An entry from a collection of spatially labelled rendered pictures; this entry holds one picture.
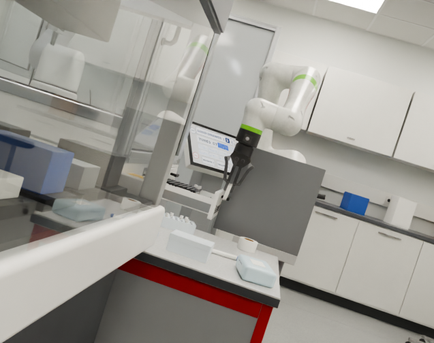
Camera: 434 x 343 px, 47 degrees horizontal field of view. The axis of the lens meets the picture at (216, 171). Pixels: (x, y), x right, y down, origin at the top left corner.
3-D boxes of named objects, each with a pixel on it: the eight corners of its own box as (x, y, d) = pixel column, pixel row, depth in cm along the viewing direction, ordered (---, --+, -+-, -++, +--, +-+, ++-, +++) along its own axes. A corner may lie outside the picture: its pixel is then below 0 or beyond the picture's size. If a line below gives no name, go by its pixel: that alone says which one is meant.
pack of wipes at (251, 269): (234, 266, 153) (238, 252, 153) (263, 274, 155) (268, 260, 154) (241, 280, 139) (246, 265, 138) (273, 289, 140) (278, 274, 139)
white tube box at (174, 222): (191, 231, 189) (194, 221, 189) (193, 235, 181) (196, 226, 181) (159, 222, 187) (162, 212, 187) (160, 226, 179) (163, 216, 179)
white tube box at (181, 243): (210, 258, 153) (214, 242, 153) (206, 263, 145) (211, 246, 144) (171, 245, 155) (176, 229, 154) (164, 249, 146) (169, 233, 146)
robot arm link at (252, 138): (261, 135, 207) (240, 128, 208) (261, 135, 195) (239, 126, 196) (255, 150, 207) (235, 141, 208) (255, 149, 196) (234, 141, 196)
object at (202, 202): (215, 209, 220) (219, 195, 220) (208, 214, 194) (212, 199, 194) (131, 180, 224) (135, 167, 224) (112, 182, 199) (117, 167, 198)
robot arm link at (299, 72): (293, 84, 243) (296, 60, 236) (320, 88, 240) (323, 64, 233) (286, 100, 229) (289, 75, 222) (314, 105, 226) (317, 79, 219)
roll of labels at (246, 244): (251, 254, 182) (255, 243, 182) (234, 247, 185) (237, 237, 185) (256, 252, 189) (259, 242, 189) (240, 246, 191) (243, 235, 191)
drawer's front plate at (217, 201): (219, 213, 222) (226, 189, 221) (210, 220, 193) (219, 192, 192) (214, 211, 222) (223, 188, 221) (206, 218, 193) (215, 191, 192)
